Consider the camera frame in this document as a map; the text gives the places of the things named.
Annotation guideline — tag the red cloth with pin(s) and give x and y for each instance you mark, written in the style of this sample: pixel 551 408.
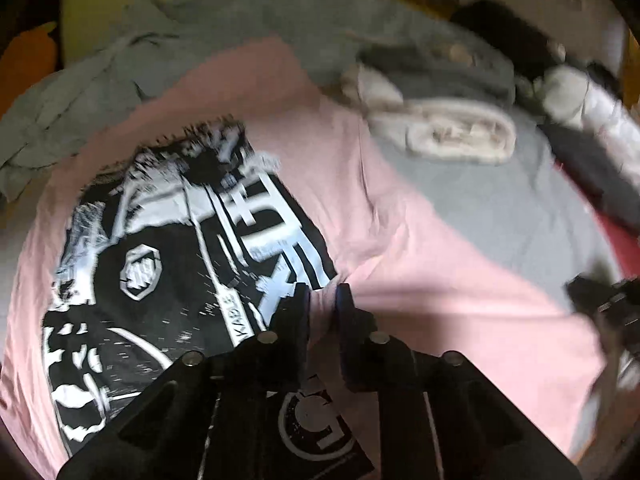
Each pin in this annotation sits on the red cloth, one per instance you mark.
pixel 617 242

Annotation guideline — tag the orange pillow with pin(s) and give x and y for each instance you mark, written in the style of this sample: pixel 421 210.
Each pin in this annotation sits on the orange pillow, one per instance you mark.
pixel 30 60

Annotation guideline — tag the yellow-green headboard cushion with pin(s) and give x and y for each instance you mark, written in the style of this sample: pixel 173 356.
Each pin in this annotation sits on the yellow-green headboard cushion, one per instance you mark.
pixel 95 5

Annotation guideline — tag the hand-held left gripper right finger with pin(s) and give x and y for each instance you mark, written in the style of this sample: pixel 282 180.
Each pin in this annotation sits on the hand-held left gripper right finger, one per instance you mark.
pixel 345 320

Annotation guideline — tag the grey printed bed sheet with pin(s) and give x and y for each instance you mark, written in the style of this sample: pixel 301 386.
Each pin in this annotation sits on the grey printed bed sheet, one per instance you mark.
pixel 475 210

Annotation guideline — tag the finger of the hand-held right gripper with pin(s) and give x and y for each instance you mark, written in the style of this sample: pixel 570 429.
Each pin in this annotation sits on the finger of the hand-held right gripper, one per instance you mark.
pixel 615 305

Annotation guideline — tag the white rolled cloth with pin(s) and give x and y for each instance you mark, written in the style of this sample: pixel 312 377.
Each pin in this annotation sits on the white rolled cloth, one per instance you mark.
pixel 450 135

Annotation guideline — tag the grey-green crumpled blanket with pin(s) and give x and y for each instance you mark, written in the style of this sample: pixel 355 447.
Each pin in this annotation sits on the grey-green crumpled blanket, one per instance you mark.
pixel 275 10

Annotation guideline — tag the dark grey folded cloth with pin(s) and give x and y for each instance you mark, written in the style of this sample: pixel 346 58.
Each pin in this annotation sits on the dark grey folded cloth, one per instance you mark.
pixel 425 75

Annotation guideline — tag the white plastic pack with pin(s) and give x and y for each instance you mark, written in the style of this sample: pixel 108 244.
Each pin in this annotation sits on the white plastic pack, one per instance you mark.
pixel 600 105

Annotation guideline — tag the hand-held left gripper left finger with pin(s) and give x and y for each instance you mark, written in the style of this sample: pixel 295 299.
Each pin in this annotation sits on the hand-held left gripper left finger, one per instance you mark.
pixel 300 310

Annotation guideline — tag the pink printed t-shirt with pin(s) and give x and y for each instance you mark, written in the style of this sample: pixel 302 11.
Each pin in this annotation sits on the pink printed t-shirt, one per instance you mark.
pixel 400 270

